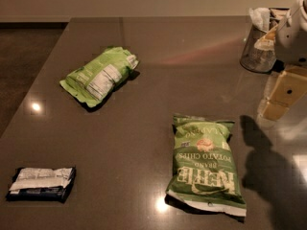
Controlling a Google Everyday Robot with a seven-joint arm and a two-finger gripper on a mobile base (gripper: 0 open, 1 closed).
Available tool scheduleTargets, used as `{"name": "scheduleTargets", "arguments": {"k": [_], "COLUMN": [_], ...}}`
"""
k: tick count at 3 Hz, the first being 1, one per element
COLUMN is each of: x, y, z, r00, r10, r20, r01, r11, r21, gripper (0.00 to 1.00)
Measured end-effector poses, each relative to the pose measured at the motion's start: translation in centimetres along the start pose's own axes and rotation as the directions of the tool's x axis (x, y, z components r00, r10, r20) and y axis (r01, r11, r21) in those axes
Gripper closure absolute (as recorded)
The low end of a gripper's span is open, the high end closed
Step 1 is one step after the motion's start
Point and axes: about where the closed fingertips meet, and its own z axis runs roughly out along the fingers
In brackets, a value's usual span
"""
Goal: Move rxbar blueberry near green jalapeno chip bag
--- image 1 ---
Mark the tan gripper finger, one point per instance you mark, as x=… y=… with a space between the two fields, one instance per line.
x=282 y=91
x=266 y=42

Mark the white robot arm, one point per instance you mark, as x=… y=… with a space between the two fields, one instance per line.
x=288 y=41

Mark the green Kettle jalapeno chip bag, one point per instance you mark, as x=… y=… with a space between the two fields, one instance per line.
x=204 y=172

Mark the light green chip bag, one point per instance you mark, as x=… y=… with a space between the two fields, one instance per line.
x=91 y=83

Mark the metal mesh cup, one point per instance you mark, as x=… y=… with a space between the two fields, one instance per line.
x=254 y=59

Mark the white packets in cup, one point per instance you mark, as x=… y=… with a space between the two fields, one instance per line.
x=260 y=18

